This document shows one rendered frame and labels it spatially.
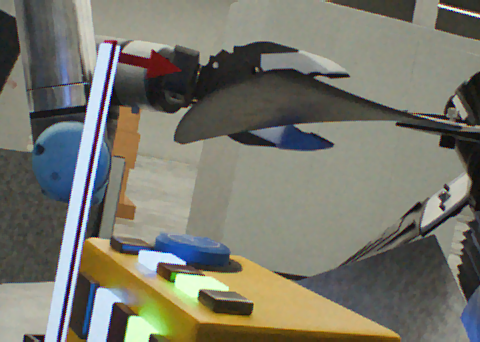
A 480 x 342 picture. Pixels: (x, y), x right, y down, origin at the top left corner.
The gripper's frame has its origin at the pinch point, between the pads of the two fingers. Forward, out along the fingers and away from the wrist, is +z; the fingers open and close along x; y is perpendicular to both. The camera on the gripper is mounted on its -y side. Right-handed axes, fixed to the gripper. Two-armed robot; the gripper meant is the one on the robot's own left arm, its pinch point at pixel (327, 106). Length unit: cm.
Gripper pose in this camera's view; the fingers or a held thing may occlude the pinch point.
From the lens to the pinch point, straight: 86.3
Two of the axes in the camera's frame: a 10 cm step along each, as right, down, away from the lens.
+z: 8.8, 2.0, -4.3
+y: 4.1, 1.4, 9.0
